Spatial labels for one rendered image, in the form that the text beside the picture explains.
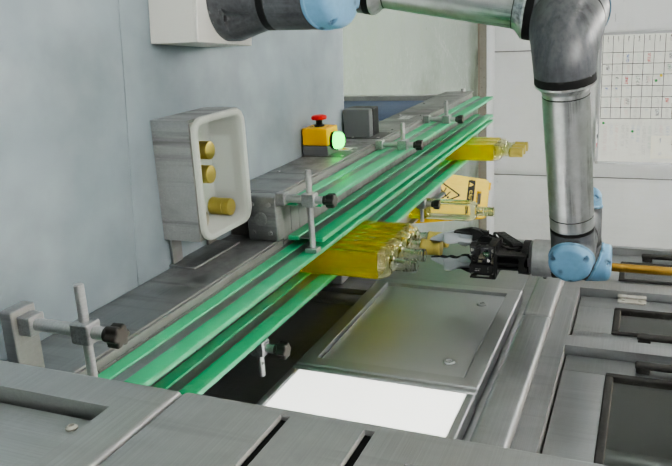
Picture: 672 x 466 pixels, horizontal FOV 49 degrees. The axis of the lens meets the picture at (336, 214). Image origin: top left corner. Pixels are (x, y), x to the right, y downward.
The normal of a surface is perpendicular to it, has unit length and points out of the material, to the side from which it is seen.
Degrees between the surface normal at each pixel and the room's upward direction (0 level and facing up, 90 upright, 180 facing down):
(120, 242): 0
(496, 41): 90
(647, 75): 90
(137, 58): 0
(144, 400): 90
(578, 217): 66
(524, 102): 90
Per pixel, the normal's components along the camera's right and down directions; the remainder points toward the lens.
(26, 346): 0.92, 0.05
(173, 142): -0.39, 0.26
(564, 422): -0.05, -0.96
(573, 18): -0.07, -0.22
